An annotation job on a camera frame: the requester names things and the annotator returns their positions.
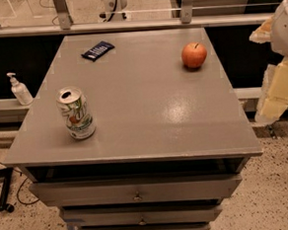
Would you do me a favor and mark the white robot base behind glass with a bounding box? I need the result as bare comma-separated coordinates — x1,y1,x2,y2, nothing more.
100,0,127,22

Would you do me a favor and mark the black floor cable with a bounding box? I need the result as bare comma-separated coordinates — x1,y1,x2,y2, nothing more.
0,150,40,208

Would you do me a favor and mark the red apple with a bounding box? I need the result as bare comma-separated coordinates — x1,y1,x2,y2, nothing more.
181,42,207,69

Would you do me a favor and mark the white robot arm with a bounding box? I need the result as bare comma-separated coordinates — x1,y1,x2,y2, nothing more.
250,0,288,125

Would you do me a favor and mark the black chair leg with caster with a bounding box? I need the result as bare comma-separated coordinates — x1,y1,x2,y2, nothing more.
0,168,14,212

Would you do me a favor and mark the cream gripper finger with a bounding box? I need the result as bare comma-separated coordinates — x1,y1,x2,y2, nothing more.
250,18,273,43
254,56,288,124

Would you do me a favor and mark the white green 7up can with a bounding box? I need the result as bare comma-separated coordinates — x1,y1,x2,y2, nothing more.
56,86,96,140

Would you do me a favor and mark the top grey drawer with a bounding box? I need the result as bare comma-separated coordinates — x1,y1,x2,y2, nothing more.
30,174,242,207

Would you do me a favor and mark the grey drawer cabinet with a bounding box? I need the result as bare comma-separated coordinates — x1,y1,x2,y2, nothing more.
0,22,268,230

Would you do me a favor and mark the middle grey drawer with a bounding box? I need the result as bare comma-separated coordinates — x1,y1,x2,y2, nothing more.
61,204,222,227

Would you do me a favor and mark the white pump sanitizer bottle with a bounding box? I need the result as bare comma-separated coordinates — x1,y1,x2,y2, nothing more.
7,73,34,106

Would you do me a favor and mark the metal window railing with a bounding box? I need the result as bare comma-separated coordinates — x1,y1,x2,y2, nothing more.
0,0,283,38

